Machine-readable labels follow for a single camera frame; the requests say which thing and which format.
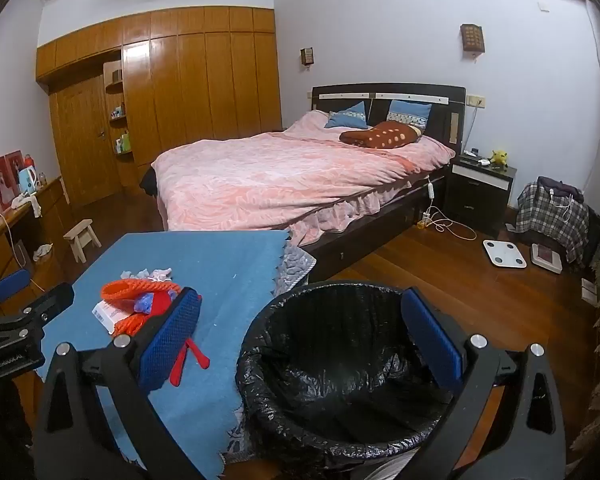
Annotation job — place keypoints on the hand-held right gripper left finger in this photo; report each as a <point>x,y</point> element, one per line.
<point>170,340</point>

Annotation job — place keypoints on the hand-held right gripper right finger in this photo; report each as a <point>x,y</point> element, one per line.
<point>430,340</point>

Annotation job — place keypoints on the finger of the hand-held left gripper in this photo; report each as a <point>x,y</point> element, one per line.
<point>10,280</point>
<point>35,310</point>

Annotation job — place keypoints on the red plastic wrapper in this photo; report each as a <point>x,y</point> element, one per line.
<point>160,302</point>

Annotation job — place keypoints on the pale pink cloth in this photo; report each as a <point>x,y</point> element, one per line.
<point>161,275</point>

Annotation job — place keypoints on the small white box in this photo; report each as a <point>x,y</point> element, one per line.
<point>107,312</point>

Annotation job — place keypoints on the grey cloth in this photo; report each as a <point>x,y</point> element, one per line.
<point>130,274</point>

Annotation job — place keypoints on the trash bin with black bag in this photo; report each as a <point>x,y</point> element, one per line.
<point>330,385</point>

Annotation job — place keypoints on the white crumpled cloth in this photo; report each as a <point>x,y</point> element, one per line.
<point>42,253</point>

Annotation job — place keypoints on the wooden side cabinet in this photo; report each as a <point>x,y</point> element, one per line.
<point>45,220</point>

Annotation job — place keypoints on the blue table cloth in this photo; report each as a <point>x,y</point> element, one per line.
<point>220,280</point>

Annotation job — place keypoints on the small wooden stool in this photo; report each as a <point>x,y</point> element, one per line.
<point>82,232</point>

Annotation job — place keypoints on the white bathroom scale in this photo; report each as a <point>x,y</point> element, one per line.
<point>505,255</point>

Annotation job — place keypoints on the yellow power strip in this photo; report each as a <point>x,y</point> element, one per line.
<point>422,222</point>

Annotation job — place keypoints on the white scale with dark centre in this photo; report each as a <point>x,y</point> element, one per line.
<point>547,257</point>

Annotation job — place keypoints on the dark nightstand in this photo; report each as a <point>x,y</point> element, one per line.
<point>475,195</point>

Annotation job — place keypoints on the wooden door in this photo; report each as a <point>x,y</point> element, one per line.
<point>85,140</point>

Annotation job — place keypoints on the black garment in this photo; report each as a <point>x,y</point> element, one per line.
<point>149,182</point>

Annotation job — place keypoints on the plaid shirt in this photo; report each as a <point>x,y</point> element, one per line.
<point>550,225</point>

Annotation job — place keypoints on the green white carton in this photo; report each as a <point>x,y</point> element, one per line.
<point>125,144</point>

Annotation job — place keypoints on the small white bedside object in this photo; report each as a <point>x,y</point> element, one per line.
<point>483,162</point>

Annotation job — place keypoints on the dark bedside clock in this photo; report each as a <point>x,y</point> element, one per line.
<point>471,151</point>

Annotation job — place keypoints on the yellow plush toy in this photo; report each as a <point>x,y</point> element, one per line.
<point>499,158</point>

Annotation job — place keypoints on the pink duvet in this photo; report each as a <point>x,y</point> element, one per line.
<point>280,180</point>

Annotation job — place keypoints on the small shelf bottles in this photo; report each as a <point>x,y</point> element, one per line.
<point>118,111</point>

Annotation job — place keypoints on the dark garment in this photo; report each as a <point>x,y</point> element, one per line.
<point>560,186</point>

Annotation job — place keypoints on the brown dotted pillow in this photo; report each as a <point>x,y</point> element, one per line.
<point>380,136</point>

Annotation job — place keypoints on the blue pillow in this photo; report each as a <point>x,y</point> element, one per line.
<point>347,117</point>
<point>410,112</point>

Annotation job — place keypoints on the dark wooden bed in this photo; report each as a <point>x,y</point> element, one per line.
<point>405,97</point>

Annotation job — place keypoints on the wooden wardrobe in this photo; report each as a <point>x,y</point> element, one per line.
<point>190,85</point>

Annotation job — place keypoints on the beige wall socket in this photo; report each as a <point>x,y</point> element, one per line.
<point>476,101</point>

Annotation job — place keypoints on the wooden wall lamp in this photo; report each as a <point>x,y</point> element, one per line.
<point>307,56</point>
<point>472,39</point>

